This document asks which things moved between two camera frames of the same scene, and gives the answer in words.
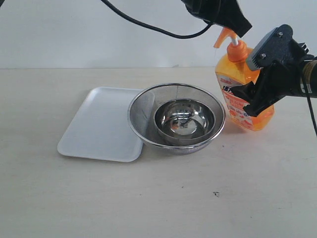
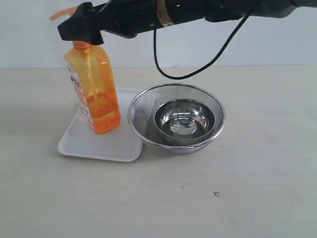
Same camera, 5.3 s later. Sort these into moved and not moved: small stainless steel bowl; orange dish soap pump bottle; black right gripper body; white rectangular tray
Moved: orange dish soap pump bottle; black right gripper body
Not moved: white rectangular tray; small stainless steel bowl
